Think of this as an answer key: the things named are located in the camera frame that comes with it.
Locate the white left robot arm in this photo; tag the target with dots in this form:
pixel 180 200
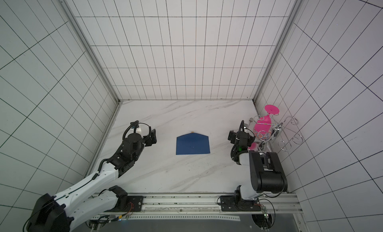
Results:
pixel 66 210

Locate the red blue patterned bowl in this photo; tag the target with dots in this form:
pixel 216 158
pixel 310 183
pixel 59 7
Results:
pixel 264 135

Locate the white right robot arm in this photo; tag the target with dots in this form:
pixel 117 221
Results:
pixel 266 175

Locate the aluminium mounting rail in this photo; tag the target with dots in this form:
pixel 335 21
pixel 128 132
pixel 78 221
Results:
pixel 201 206

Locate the blue envelope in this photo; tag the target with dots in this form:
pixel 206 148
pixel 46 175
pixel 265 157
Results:
pixel 192 144

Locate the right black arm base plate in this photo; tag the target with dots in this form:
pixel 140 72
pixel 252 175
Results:
pixel 237 204

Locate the pink wine glass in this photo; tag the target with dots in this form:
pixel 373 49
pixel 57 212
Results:
pixel 263 123

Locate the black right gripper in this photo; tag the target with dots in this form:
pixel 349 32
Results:
pixel 235 136

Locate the silver wire glass rack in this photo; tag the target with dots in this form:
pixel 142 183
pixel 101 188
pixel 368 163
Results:
pixel 284 136

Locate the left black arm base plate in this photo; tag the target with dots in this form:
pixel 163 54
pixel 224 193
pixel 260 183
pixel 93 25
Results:
pixel 130 204

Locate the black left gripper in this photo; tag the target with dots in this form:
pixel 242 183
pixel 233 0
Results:
pixel 147 138

